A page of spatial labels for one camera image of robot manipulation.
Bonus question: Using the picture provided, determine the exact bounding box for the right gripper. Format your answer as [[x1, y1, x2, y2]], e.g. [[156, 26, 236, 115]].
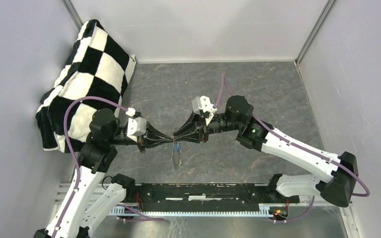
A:
[[174, 109, 242, 144]]

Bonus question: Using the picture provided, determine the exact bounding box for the blue tagged key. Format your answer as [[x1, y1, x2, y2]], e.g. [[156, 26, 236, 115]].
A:
[[175, 142, 181, 153]]

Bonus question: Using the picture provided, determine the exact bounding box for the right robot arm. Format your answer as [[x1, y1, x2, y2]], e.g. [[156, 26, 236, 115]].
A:
[[174, 95, 358, 207]]

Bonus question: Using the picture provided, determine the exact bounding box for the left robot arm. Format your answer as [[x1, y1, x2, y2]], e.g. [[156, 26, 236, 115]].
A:
[[34, 108, 173, 238]]

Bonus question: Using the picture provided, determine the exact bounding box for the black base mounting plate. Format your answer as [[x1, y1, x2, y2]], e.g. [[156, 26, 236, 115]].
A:
[[122, 183, 300, 212]]

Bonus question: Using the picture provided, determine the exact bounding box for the black white checkered blanket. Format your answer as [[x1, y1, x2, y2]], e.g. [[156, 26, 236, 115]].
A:
[[35, 19, 136, 153]]

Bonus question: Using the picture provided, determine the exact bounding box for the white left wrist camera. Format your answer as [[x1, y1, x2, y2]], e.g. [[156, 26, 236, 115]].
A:
[[127, 117, 147, 142]]

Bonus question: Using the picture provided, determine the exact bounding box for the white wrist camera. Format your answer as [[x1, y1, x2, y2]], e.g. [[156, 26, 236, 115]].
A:
[[191, 96, 217, 125], [127, 117, 147, 142]]

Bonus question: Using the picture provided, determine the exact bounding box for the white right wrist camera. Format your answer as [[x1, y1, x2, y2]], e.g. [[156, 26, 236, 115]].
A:
[[191, 96, 217, 125]]

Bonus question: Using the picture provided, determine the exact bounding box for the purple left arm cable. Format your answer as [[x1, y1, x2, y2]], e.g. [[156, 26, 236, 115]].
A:
[[51, 96, 167, 238]]

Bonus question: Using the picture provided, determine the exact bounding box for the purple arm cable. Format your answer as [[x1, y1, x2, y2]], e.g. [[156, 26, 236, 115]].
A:
[[214, 74, 371, 224], [51, 96, 167, 238]]

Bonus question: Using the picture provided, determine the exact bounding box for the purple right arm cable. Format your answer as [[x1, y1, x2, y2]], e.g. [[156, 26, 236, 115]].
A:
[[214, 74, 371, 224]]

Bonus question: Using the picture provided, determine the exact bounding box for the white slotted cable duct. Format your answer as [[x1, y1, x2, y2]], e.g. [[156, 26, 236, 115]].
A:
[[108, 205, 273, 218]]

